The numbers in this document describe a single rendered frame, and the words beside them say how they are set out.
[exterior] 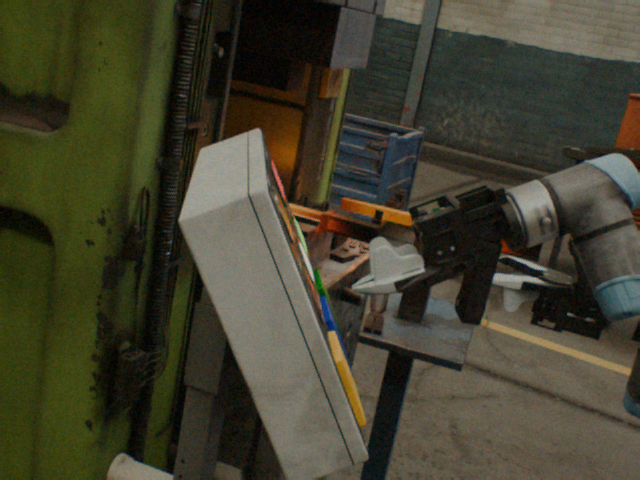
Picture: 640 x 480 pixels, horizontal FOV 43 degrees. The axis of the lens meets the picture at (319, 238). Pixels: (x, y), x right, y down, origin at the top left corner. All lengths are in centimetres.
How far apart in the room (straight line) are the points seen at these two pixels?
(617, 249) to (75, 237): 70
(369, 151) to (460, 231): 429
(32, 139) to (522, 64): 821
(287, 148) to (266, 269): 102
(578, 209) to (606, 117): 800
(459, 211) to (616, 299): 21
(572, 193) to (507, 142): 821
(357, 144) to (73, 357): 420
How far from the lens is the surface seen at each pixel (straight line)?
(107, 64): 110
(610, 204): 100
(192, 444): 95
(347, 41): 135
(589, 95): 901
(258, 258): 69
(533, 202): 98
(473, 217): 98
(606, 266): 100
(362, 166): 527
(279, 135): 171
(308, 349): 72
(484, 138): 926
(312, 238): 141
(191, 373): 91
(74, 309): 118
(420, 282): 96
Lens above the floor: 135
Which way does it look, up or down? 15 degrees down
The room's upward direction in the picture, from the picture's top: 11 degrees clockwise
